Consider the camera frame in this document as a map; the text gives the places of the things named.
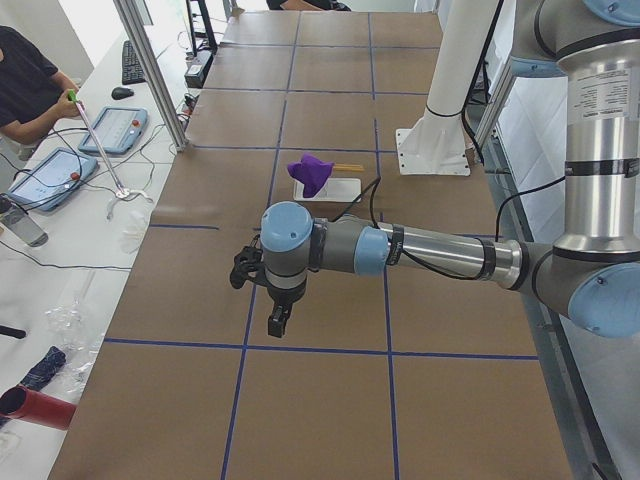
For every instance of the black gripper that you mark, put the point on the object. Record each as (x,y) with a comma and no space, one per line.
(283,297)

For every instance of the purple towel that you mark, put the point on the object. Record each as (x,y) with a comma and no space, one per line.
(311,172)

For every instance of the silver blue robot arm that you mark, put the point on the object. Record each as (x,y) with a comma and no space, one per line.
(590,274)

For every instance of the white rack base tray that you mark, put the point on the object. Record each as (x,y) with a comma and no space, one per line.
(340,190)

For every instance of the left wooden rack rod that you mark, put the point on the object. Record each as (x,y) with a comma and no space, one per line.
(348,167)

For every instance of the clear plastic wrap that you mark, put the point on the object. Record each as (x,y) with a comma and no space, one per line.
(78,330)

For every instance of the far blue teach pendant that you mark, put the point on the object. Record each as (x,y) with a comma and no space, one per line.
(118,128)

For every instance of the blue teach pendant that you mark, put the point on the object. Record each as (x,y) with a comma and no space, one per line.
(118,128)
(53,180)

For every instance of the dark blue cloth bundle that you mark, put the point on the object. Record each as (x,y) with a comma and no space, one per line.
(43,372)

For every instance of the near blue teach pendant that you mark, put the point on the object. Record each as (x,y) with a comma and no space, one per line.
(53,180)

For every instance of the black computer mouse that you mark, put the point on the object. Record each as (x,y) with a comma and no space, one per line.
(121,92)

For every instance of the red cylinder tube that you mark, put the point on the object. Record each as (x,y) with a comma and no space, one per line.
(21,403)

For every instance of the black keyboard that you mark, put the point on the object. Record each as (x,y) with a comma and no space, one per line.
(131,68)

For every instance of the pink stick with green tip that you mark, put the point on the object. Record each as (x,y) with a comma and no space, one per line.
(121,191)

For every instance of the white curtain sheet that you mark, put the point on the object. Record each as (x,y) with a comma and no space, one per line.
(532,128)

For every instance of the person in black shirt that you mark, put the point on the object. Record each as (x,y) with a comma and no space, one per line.
(34,93)

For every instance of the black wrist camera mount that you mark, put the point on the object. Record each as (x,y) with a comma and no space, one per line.
(248,267)

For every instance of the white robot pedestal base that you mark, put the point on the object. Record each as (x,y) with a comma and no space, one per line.
(436,144)

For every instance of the aluminium frame post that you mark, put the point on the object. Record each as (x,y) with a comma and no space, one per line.
(134,27)

